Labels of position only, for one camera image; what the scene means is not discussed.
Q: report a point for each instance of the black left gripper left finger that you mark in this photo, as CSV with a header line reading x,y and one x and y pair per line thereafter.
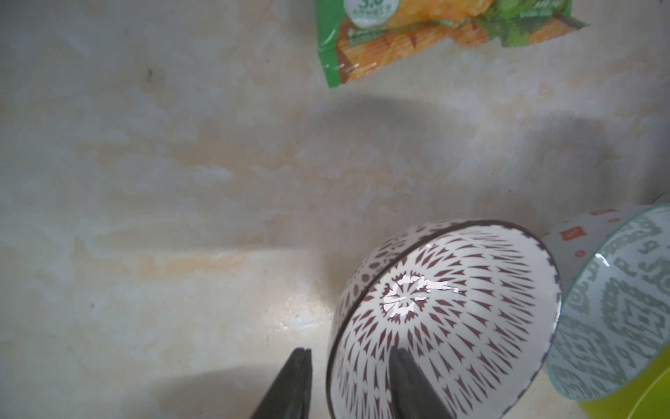
x,y
290,394

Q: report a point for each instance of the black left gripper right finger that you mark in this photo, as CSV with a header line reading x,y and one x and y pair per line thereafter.
x,y
413,396

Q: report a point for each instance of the maroon patterned white bowl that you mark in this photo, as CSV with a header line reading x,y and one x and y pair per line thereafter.
x,y
475,302

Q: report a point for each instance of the green patterned white bowl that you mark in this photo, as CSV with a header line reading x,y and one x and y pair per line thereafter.
x,y
614,275

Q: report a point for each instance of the lime green plastic bowl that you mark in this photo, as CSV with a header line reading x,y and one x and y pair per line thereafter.
x,y
646,396

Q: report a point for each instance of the green corn chips bag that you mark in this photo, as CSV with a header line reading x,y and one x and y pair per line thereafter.
x,y
358,37

